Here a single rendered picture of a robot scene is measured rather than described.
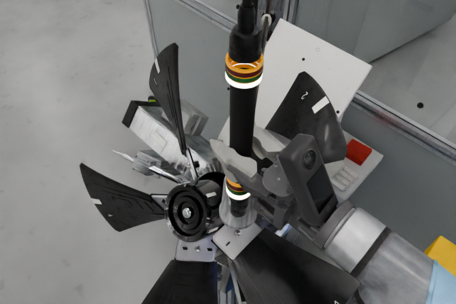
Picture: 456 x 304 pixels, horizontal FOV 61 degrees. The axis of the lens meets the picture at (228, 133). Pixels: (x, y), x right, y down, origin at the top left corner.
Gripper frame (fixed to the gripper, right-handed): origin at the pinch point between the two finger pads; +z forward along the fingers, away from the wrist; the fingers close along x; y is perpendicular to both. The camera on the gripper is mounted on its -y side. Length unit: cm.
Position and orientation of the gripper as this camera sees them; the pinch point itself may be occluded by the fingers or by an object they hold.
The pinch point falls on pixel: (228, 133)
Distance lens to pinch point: 57.1
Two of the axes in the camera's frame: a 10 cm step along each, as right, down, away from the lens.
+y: -0.1, 6.3, 7.8
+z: -7.2, -5.4, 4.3
